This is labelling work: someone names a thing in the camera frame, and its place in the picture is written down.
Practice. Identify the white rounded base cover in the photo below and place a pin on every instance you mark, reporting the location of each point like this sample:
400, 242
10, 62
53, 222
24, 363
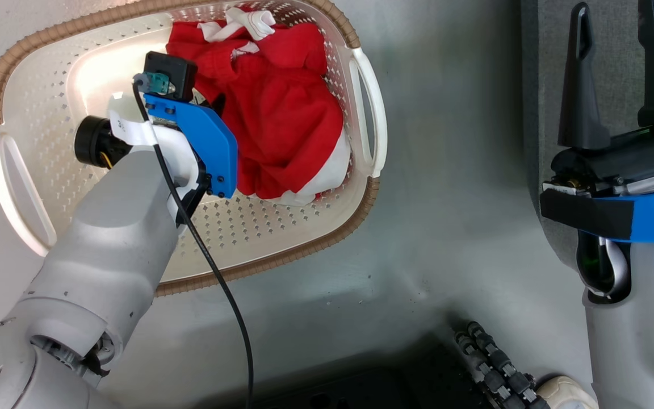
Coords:
566, 393

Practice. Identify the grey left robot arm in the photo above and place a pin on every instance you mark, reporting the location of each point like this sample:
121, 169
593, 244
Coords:
105, 255

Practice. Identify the grey fabric sofa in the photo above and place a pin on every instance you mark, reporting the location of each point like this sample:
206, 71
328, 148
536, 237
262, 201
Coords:
616, 62

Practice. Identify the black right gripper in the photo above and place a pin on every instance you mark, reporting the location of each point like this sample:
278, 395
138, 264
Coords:
628, 162

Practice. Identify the white laundry basket brown rim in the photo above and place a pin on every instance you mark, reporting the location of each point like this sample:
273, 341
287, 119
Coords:
49, 91

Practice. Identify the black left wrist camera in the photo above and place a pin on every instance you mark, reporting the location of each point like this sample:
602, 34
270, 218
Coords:
175, 71

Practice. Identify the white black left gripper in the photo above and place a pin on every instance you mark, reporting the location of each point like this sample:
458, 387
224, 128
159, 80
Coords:
176, 153

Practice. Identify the red and white garment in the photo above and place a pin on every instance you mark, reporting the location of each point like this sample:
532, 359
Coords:
281, 113

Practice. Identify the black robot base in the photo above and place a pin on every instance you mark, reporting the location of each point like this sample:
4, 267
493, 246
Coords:
361, 386

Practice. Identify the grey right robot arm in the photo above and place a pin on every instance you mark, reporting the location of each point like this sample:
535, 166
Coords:
645, 329

